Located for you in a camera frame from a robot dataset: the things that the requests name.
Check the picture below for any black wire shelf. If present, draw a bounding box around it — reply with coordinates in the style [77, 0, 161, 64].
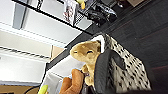
[11, 0, 118, 35]

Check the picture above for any tan plush animal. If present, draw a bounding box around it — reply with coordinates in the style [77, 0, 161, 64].
[69, 40, 102, 88]

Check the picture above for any open cardboard box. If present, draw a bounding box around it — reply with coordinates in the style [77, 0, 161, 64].
[126, 0, 145, 8]

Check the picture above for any long grey wall band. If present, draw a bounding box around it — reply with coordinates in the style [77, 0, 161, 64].
[12, 0, 28, 31]

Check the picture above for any yellow soft toy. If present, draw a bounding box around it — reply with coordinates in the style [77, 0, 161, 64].
[76, 0, 86, 10]

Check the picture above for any yellow banana toy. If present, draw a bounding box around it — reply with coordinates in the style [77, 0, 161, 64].
[37, 84, 50, 94]

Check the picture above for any orange-brown plush animal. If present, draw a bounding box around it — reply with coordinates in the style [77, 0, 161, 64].
[59, 68, 85, 94]

